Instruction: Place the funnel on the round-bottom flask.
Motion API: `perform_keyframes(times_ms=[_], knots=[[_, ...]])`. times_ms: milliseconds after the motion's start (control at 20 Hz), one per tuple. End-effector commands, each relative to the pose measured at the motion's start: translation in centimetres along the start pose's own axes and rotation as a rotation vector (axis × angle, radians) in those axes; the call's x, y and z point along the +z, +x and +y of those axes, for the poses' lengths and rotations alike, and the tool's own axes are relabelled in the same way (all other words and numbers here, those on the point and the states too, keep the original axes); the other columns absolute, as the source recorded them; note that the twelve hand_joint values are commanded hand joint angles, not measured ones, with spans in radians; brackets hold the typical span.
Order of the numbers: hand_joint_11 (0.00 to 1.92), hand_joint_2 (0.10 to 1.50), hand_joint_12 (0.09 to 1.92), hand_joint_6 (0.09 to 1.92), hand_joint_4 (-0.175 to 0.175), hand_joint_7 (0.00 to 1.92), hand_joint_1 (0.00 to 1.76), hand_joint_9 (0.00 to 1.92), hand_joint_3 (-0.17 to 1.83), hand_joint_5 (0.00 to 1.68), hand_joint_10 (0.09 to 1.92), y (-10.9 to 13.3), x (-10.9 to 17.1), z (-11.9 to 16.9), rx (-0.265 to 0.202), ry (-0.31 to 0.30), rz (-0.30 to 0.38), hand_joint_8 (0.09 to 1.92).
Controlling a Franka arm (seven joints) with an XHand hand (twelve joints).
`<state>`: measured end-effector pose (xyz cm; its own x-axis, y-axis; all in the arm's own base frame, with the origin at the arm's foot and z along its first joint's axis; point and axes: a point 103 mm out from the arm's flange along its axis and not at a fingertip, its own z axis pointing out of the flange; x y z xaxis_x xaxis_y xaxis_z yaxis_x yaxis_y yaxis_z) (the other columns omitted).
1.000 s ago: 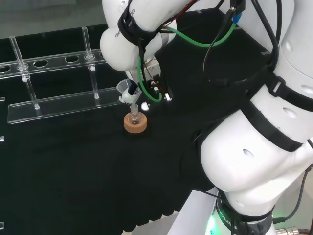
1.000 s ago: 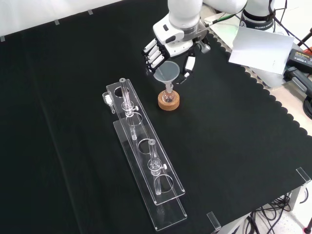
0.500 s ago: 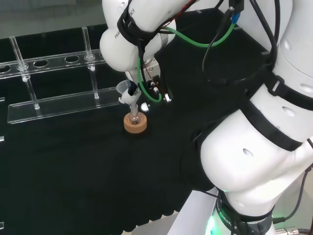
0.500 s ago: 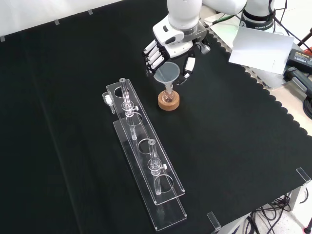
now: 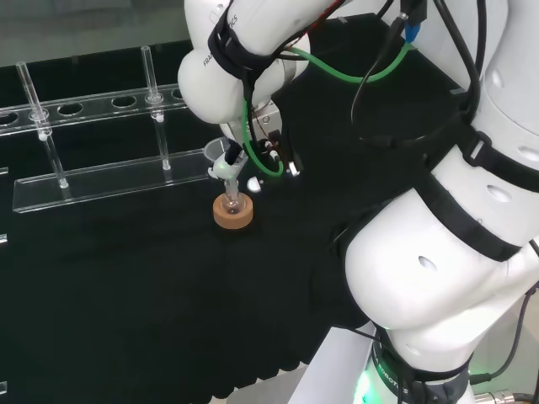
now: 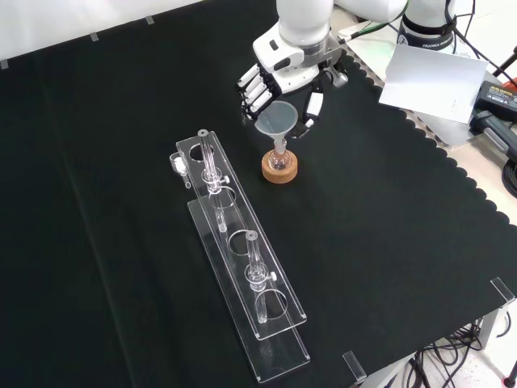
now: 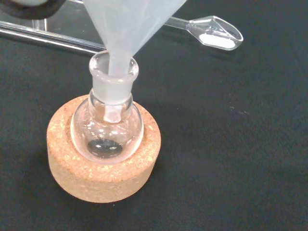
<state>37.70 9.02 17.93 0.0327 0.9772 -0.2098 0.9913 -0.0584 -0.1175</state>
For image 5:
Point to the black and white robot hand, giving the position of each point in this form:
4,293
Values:
269,122

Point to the clear glass funnel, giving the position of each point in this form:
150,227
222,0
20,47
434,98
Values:
212,148

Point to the clear round-bottom flask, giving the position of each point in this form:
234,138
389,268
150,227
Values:
233,204

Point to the clear acrylic funnel stand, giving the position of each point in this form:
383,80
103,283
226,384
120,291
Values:
105,185

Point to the grey cloth clip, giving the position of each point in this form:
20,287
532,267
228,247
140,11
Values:
342,19
457,91

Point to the black bench cloth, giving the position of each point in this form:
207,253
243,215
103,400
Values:
168,294

